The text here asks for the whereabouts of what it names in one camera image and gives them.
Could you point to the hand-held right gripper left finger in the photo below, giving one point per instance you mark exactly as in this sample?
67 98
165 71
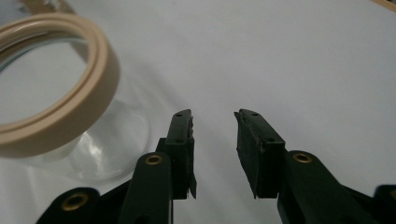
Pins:
179 155

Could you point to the clear glass jar beige rim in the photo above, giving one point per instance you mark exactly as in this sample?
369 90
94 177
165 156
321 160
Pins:
59 102

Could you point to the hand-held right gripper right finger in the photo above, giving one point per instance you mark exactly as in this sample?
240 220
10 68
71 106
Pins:
264 165

